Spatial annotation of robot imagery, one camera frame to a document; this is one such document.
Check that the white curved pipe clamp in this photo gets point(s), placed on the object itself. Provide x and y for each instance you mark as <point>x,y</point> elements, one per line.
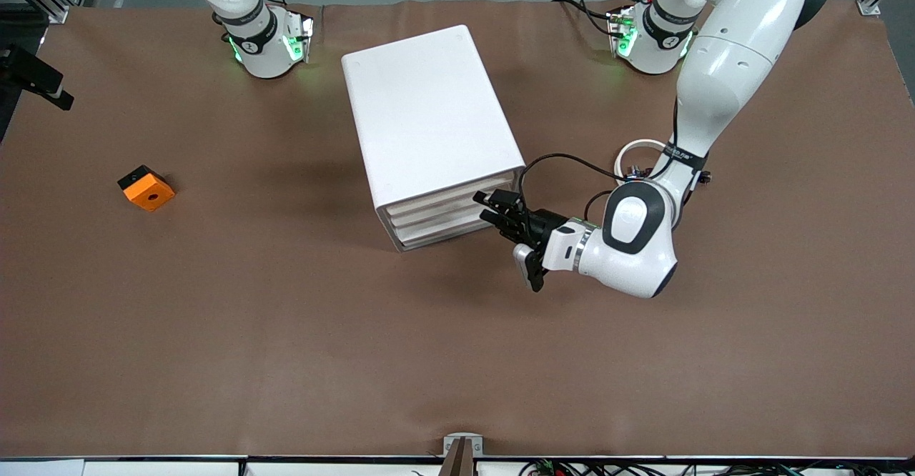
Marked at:
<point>632,145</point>

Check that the white drawer cabinet housing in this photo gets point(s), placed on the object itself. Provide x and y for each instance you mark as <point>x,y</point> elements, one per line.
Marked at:
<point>429,104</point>

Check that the white plastic drawer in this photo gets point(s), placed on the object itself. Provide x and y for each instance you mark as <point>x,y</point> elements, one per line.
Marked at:
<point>447,212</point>
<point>450,229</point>

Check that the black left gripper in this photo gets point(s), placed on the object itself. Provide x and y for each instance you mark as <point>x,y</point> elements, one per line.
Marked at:
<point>537,225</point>

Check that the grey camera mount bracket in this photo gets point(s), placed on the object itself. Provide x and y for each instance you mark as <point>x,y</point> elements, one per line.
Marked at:
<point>461,454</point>

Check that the small black switch part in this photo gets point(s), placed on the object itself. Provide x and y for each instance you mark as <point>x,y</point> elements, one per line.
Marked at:
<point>707,176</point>

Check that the brown table mat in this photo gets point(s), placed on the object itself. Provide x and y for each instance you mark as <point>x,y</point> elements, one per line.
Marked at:
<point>214,319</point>

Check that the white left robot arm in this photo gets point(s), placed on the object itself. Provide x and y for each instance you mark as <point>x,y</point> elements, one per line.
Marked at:
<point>636,233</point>

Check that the orange button enclosure box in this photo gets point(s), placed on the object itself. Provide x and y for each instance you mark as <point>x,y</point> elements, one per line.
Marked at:
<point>150,196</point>

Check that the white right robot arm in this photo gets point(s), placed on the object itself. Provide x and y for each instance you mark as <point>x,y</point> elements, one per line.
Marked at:
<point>261,54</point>

